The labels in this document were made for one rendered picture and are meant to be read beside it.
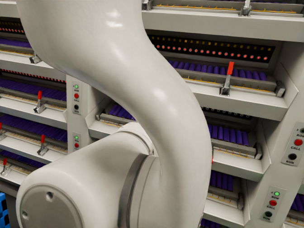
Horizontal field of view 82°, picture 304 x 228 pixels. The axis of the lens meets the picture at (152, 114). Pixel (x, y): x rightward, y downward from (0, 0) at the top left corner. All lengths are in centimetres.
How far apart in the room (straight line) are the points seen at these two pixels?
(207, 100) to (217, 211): 40
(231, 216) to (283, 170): 24
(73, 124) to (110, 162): 58
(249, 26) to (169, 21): 21
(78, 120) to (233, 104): 54
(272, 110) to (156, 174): 45
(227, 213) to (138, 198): 59
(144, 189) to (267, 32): 49
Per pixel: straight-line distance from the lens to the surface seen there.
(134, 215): 17
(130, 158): 18
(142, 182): 17
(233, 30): 55
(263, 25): 55
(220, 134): 66
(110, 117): 69
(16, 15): 89
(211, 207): 73
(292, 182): 66
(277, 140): 59
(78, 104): 70
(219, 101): 54
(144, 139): 26
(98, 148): 19
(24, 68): 87
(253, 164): 64
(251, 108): 56
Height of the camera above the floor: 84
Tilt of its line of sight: 17 degrees down
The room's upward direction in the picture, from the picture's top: 7 degrees clockwise
